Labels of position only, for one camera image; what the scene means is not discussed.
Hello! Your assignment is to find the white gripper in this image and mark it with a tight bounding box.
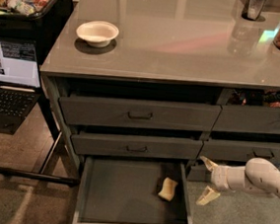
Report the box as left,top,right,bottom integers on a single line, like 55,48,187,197
195,156,229,206

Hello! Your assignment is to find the yellow sponge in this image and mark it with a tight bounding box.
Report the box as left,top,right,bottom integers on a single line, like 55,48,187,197
158,177,177,201

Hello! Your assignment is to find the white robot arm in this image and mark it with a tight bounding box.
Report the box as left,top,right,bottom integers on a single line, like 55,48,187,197
196,156,280,205

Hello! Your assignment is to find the grey middle right drawer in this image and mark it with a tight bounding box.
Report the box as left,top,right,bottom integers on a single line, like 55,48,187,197
199,139,280,165

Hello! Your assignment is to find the grey top left drawer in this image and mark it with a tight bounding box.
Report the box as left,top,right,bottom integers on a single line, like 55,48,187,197
59,96,221,131

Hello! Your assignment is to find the grey top right drawer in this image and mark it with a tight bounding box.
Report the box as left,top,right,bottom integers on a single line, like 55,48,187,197
213,105,280,134

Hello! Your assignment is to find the grey open bottom left drawer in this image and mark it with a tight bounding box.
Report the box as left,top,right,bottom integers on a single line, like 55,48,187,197
72,157,193,224

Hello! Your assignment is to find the chips bag in drawer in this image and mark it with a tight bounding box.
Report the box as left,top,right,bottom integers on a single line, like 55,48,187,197
263,91,280,109

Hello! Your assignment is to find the grey drawer cabinet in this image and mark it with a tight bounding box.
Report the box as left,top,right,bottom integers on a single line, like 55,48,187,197
41,0,280,224

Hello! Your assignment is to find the grey middle left drawer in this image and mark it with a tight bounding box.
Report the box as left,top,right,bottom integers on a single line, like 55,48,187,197
71,132,202,159

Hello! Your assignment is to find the dark cup on counter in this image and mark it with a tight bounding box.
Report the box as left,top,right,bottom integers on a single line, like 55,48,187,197
242,0,266,21

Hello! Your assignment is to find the black metal stand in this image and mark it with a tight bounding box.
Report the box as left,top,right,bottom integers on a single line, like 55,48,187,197
0,96,80,187

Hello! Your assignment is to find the white paper bowl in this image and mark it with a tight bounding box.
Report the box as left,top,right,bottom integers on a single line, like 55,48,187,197
76,21,119,48

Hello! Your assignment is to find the black laptop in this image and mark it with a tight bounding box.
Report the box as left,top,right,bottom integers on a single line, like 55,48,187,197
0,39,41,134

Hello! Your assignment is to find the black bin of snacks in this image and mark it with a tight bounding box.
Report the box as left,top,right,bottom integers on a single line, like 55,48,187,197
0,0,74,64

